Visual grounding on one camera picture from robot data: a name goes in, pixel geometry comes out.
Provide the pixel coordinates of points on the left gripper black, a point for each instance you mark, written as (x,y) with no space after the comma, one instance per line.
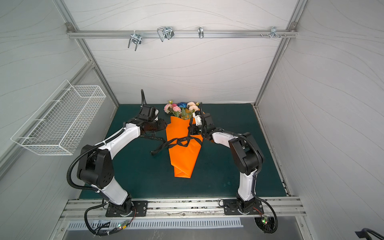
(162,125)

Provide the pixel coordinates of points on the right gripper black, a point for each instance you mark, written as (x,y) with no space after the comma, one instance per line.
(194,129)

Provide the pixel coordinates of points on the peach fake flower spray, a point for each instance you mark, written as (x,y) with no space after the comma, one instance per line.
(192,107)

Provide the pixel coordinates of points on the pink fake flower spray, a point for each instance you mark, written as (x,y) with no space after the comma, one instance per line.
(168,107)

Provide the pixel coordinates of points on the blue fake rose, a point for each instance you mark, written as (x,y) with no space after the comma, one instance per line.
(183,106)

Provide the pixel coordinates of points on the orange wrapping paper sheet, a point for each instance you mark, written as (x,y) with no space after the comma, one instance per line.
(184,149)

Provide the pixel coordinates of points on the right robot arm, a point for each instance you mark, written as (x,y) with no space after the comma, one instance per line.
(247,157)

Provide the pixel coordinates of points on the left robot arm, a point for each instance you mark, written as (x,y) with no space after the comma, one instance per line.
(93,169)

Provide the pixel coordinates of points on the left metal u-bolt clamp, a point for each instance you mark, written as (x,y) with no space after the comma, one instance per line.
(135,40)

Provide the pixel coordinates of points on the metal u-bolt clamp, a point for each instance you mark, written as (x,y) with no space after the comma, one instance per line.
(135,40)
(165,32)

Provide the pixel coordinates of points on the middle metal u-bolt clamp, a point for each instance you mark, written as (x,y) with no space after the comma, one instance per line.
(165,32)

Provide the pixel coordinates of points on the white vent grille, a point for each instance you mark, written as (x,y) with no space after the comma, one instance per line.
(152,224)

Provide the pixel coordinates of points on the aluminium top crossbar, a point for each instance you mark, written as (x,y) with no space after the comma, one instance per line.
(179,34)

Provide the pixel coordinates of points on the right metal bolt clamp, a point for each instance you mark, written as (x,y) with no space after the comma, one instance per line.
(273,34)

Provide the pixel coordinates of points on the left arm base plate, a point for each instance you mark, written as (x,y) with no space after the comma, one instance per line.
(139,207)

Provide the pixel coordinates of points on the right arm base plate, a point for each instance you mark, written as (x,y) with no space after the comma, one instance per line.
(232,207)

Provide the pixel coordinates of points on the white wire basket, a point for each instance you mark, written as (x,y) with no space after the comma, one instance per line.
(57,127)

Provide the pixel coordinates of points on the small metal bracket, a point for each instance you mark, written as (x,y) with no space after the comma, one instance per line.
(201,32)

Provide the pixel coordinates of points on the aluminium front rail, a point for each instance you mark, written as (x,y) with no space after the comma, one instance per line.
(191,208)

